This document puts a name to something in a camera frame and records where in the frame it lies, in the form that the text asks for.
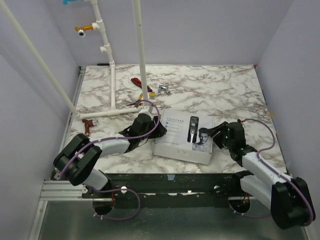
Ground white hair clipper kit box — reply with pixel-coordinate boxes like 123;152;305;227
152;108;214;165

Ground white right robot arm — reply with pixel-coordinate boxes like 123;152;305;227
205;120;316;230

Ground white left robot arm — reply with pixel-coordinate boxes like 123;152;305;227
53;113;167;198

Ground chrome faucet fitting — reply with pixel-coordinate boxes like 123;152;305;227
158;82;172;95

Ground red black utility knife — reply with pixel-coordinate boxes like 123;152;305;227
130;77;153;93

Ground brown garden faucet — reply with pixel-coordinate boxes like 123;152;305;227
82;118;99;137

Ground orange faucet on pipe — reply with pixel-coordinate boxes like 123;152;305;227
74;24;94;38

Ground yellow handled pliers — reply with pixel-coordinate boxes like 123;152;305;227
127;93;153;107

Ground yellow wire brush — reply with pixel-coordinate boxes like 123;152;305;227
149;92;156;99

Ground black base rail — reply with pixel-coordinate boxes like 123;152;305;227
82;171;251;213

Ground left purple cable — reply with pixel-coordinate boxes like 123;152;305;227
59;99;161;222

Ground white PVC pipe frame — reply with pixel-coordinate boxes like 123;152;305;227
0;0;151;120

